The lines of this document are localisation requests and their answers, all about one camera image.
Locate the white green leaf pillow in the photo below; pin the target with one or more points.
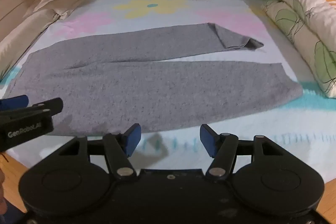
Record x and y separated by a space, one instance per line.
309 3
302 43

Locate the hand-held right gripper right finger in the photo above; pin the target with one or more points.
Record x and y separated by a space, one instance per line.
207 141

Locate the floral bed sheet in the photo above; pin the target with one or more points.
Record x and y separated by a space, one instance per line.
183 3

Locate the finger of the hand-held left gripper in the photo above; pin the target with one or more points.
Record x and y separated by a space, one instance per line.
50 106
15 102

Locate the grey towel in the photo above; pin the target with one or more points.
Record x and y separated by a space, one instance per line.
147 77

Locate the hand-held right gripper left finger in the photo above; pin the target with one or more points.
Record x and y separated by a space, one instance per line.
133 140

